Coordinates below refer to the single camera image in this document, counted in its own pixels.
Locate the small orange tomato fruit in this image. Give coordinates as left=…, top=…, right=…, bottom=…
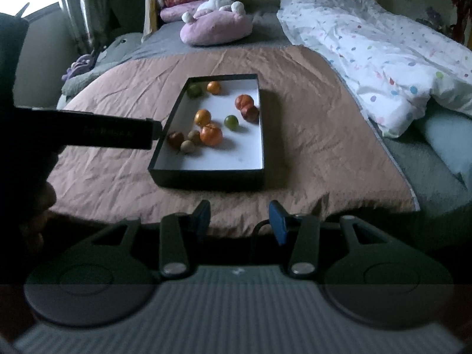
left=200, top=123, right=223, bottom=147

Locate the grey plush toy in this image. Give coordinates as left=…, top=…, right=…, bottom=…
left=56, top=33, right=142, bottom=109

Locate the small tan longan fruit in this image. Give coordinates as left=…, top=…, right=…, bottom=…
left=180, top=140, right=196, bottom=154

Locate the red-orange fruit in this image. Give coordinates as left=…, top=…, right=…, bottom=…
left=235, top=94, right=254, bottom=110

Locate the green fruit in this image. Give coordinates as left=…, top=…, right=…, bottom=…
left=186, top=83, right=202, bottom=99
left=224, top=115, right=239, bottom=131

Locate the purple plush toy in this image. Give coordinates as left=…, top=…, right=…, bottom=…
left=61, top=54, right=95, bottom=82

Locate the tan longan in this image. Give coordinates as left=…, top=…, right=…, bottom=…
left=187, top=130, right=201, bottom=145

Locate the brown quilted bed cover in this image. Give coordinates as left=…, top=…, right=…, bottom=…
left=50, top=46, right=418, bottom=237

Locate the small orange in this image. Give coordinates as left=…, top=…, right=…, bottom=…
left=206, top=81, right=222, bottom=95

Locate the dark red apple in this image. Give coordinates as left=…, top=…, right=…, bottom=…
left=166, top=132, right=186, bottom=150

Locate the black box with white inside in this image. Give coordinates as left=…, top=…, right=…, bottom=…
left=148, top=73, right=265, bottom=193

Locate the pink plush pillow toy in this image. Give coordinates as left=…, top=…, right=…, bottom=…
left=180, top=0, right=253, bottom=46

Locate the person's left hand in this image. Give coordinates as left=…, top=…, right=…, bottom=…
left=36, top=182, right=57, bottom=222

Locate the white polka dot duvet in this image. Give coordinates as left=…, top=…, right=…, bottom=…
left=277, top=0, right=471, bottom=138

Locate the patterned curtain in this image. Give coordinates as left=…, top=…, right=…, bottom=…
left=59, top=0, right=110, bottom=54

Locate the grey bed sheet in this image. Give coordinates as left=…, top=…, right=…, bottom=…
left=121, top=9, right=294, bottom=62

